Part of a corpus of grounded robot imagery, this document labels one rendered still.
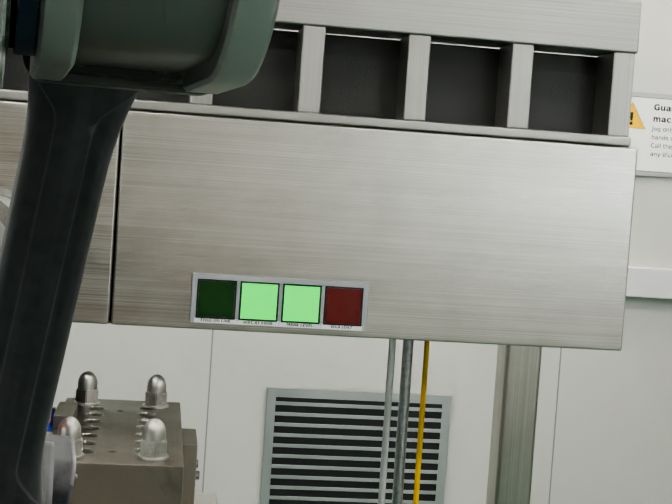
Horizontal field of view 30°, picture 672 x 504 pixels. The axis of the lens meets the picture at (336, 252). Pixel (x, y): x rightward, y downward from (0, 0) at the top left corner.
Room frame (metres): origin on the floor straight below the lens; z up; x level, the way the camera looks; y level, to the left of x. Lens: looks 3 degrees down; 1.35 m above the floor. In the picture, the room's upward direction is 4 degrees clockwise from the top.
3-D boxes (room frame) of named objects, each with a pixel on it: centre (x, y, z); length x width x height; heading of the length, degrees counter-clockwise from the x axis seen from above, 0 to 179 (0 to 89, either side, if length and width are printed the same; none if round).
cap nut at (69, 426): (1.40, 0.29, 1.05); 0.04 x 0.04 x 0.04
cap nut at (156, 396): (1.74, 0.24, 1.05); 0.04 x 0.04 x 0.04
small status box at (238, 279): (1.76, 0.07, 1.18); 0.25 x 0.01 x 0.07; 98
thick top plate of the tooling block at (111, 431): (1.57, 0.26, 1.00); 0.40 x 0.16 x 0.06; 8
